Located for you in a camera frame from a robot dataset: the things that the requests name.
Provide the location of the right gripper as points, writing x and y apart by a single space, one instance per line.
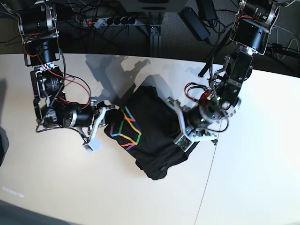
86 121

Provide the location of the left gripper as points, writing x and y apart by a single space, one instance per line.
194 121

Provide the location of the dark grey T-shirt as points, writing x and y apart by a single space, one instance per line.
147 133

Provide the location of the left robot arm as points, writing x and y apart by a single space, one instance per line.
254 22

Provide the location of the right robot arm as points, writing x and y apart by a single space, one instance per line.
37 24

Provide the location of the grey power strip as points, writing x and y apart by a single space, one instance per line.
110 22

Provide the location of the black tripod stand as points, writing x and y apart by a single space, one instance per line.
273 49

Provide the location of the black power adapter brick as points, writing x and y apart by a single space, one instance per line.
194 24

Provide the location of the dark object at left edge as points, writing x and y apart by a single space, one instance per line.
4 145

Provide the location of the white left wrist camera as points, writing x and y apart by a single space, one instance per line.
182 142

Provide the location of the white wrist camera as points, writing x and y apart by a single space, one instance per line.
92 145
182 142

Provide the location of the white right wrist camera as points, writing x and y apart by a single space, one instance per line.
92 145

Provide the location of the aluminium frame post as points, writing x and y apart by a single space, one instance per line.
155 19

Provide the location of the grey base camera mount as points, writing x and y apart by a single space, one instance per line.
153 5

